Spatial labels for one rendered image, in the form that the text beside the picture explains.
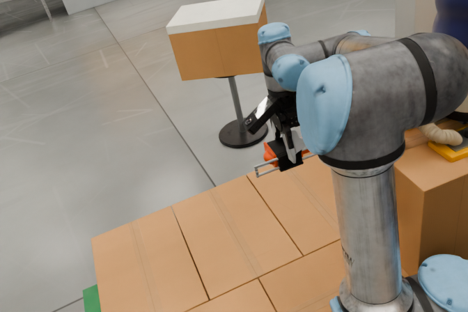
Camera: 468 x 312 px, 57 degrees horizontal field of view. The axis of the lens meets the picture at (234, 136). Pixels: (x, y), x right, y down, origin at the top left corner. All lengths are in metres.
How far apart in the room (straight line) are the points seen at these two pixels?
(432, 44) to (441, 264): 0.41
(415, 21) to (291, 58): 1.71
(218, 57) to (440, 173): 1.93
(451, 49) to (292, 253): 1.34
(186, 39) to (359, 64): 2.44
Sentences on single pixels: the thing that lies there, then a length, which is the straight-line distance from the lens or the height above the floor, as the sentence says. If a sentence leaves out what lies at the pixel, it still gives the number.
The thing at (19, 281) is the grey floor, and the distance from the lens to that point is 3.07.
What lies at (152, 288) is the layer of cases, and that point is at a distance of 1.85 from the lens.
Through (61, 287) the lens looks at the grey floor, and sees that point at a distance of 2.87.
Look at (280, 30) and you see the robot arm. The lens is 1.00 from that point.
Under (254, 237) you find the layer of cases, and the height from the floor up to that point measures 0.54.
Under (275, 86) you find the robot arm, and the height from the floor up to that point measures 1.43.
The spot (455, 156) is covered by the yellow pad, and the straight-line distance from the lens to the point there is 1.36.
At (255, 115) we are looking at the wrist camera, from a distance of 1.09.
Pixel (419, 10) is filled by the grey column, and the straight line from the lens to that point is 2.57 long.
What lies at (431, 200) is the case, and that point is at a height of 1.02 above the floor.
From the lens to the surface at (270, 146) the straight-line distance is 1.19.
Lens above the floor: 1.92
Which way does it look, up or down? 34 degrees down
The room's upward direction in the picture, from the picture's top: 14 degrees counter-clockwise
